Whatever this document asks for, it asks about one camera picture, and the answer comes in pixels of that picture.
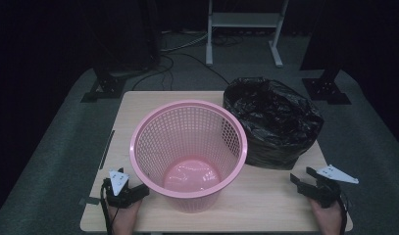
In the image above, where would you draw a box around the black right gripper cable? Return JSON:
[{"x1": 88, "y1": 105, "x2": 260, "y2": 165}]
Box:
[{"x1": 336, "y1": 190, "x2": 350, "y2": 235}]

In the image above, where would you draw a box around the black floor cable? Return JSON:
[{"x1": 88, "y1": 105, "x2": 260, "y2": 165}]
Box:
[{"x1": 131, "y1": 52, "x2": 231, "y2": 92}]

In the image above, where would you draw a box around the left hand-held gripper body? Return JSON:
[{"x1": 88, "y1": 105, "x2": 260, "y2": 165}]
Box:
[{"x1": 102, "y1": 168, "x2": 137, "y2": 210}]

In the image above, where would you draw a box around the white floor cable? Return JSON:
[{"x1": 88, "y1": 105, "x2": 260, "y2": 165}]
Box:
[{"x1": 160, "y1": 31, "x2": 210, "y2": 54}]

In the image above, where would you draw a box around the black plastic garbage bag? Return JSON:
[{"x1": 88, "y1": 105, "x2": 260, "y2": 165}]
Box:
[{"x1": 223, "y1": 76, "x2": 325, "y2": 171}]

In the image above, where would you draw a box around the person's left hand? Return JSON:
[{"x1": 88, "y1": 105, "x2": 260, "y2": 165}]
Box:
[{"x1": 107, "y1": 199, "x2": 143, "y2": 235}]

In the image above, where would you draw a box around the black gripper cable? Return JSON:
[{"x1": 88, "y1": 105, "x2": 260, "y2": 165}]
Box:
[
  {"x1": 99, "y1": 178, "x2": 114, "y2": 235},
  {"x1": 336, "y1": 190, "x2": 350, "y2": 235}
]

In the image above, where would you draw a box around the black stand with base plate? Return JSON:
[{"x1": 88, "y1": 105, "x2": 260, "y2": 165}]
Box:
[
  {"x1": 80, "y1": 0, "x2": 163, "y2": 104},
  {"x1": 299, "y1": 0, "x2": 353, "y2": 106}
]

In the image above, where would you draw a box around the person's right hand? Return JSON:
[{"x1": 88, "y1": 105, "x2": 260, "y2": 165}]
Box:
[{"x1": 309, "y1": 197, "x2": 346, "y2": 235}]

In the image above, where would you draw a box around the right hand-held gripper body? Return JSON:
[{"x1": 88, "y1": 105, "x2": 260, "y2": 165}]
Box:
[{"x1": 313, "y1": 164, "x2": 360, "y2": 210}]

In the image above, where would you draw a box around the white metal stand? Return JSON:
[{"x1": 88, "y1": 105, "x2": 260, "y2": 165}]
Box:
[{"x1": 205, "y1": 0, "x2": 290, "y2": 69}]

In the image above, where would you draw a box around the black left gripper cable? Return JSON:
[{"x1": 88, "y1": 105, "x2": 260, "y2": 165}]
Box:
[{"x1": 99, "y1": 178, "x2": 114, "y2": 235}]

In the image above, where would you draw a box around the pink mesh plastic basket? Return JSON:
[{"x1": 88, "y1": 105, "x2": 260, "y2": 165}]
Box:
[{"x1": 128, "y1": 99, "x2": 249, "y2": 213}]

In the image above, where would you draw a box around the grey tape tab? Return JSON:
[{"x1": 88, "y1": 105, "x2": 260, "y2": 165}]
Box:
[{"x1": 78, "y1": 196, "x2": 101, "y2": 207}]

